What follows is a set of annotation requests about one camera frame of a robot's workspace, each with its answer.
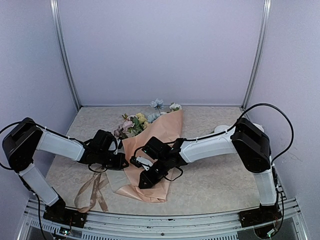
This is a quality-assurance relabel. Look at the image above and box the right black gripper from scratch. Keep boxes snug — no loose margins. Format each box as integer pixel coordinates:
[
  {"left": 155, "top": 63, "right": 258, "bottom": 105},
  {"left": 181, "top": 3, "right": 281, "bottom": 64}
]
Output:
[{"left": 138, "top": 156, "right": 170, "bottom": 189}]

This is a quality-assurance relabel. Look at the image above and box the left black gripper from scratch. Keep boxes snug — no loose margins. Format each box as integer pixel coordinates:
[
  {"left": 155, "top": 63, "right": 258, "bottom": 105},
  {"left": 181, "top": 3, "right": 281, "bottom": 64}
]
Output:
[{"left": 96, "top": 149, "right": 128, "bottom": 170}]

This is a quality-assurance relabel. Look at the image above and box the dried mauve flower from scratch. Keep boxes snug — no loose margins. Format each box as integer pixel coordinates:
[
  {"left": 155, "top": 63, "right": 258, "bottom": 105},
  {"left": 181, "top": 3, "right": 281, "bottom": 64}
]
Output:
[{"left": 113, "top": 127, "right": 128, "bottom": 140}]

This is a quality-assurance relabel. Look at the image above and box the pink rose stem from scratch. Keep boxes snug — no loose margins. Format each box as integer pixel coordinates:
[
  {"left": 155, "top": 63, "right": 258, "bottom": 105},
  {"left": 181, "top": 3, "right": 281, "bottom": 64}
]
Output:
[{"left": 122, "top": 113, "right": 140, "bottom": 135}]

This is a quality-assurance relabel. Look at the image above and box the yellow rose bunch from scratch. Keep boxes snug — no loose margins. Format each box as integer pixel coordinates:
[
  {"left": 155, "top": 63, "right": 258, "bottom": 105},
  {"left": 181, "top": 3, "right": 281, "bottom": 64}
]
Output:
[{"left": 135, "top": 112, "right": 150, "bottom": 130}]

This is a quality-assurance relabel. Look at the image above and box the pink wrapping paper sheet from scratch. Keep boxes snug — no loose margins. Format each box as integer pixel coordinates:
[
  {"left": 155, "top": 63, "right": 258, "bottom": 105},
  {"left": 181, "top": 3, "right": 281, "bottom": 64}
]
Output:
[{"left": 105, "top": 109, "right": 185, "bottom": 203}]

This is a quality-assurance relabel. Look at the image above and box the white pink flower stem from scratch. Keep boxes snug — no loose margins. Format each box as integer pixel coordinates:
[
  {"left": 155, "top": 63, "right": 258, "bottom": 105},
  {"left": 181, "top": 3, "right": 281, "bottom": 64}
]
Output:
[{"left": 169, "top": 102, "right": 183, "bottom": 112}]

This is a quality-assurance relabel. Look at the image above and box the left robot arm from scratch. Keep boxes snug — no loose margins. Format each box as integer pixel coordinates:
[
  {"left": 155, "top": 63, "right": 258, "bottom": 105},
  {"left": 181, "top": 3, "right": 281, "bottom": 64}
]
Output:
[{"left": 0, "top": 117, "right": 129, "bottom": 223}]

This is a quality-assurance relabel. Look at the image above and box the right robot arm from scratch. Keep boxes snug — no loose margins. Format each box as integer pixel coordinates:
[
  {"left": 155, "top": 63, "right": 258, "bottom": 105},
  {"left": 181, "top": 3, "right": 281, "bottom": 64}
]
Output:
[{"left": 130, "top": 117, "right": 279, "bottom": 222}]

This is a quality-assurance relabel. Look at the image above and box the tan ribbon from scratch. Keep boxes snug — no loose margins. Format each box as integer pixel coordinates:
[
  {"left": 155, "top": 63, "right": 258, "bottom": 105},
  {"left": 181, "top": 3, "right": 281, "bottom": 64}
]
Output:
[{"left": 74, "top": 172, "right": 109, "bottom": 213}]

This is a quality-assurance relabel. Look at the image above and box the white ceramic bowl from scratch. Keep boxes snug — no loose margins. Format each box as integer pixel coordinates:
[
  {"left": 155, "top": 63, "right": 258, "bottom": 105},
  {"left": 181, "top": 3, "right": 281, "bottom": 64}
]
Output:
[{"left": 213, "top": 125, "right": 229, "bottom": 134}]

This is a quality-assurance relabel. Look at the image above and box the light blue cup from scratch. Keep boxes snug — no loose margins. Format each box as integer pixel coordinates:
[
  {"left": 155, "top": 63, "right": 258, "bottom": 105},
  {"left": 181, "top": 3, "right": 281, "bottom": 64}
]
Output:
[{"left": 254, "top": 123, "right": 264, "bottom": 132}]

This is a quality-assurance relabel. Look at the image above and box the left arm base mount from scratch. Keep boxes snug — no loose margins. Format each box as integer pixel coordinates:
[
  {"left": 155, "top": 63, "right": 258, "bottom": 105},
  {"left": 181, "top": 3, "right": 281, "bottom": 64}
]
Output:
[{"left": 43, "top": 198, "right": 87, "bottom": 229}]

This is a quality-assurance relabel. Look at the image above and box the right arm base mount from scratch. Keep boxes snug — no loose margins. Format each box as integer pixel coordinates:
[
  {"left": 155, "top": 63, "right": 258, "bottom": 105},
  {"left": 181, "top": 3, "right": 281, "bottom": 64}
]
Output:
[{"left": 238, "top": 203, "right": 282, "bottom": 228}]

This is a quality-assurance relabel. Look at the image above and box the front aluminium rail base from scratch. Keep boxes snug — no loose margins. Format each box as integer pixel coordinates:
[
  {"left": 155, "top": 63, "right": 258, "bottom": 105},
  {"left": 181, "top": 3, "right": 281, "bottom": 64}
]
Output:
[{"left": 14, "top": 198, "right": 311, "bottom": 240}]

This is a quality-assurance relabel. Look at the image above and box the left aluminium frame post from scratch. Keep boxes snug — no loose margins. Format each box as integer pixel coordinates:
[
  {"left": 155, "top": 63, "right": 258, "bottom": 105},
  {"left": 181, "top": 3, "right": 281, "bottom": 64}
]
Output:
[{"left": 50, "top": 0, "right": 82, "bottom": 111}]

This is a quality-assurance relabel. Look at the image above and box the aluminium frame post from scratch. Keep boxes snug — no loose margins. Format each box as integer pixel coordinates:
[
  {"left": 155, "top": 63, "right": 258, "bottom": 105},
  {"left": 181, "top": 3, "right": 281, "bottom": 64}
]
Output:
[
  {"left": 50, "top": 0, "right": 82, "bottom": 111},
  {"left": 241, "top": 0, "right": 272, "bottom": 110}
]

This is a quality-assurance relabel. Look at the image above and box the right aluminium frame post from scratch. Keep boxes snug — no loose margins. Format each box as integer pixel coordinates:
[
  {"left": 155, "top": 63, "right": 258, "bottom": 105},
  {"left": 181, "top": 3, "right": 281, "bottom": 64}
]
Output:
[{"left": 241, "top": 0, "right": 272, "bottom": 110}]

